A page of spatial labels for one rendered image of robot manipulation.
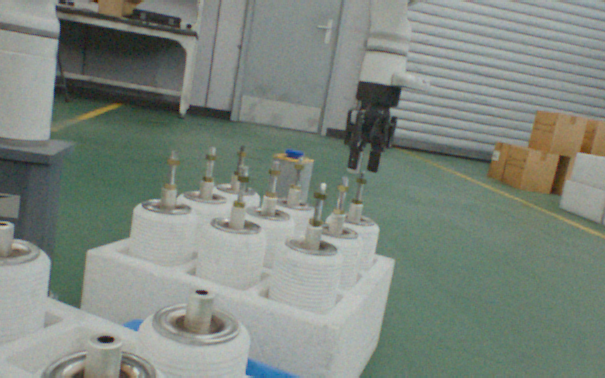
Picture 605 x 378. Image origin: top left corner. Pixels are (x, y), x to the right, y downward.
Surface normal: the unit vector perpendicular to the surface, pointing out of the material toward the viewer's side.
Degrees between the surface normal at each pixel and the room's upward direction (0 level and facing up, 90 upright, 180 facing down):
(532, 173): 90
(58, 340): 90
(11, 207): 89
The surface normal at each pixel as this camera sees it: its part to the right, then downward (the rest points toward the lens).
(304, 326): -0.33, 0.11
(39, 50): 0.76, 0.25
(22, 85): 0.44, 0.23
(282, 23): 0.15, 0.20
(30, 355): 0.91, 0.22
